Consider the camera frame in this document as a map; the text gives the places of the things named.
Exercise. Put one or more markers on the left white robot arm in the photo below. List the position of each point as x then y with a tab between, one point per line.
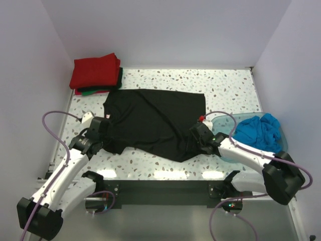
43	213

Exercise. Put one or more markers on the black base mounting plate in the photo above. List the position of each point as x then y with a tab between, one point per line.
169	192

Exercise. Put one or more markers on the dark folded t shirt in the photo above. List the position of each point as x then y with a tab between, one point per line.
100	88

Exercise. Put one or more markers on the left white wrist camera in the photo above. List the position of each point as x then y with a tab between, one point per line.
87	117

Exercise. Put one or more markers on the red folded t shirt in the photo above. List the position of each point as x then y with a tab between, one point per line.
96	71

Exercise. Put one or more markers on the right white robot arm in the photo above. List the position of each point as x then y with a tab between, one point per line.
274	174

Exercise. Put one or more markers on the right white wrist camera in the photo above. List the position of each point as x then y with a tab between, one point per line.
206	122

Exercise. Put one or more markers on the black t shirt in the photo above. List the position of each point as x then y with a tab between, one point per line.
155	121

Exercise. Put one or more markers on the green folded t shirt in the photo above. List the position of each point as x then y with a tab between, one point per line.
87	92

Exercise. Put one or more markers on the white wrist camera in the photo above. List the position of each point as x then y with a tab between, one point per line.
87	117
206	122

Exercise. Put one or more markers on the blue crumpled t shirt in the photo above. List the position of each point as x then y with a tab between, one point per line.
262	133

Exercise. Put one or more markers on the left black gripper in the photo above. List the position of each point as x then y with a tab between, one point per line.
85	133

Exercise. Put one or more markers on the aluminium rail frame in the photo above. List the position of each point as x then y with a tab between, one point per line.
292	210

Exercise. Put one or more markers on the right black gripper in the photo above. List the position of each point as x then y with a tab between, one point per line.
191	138

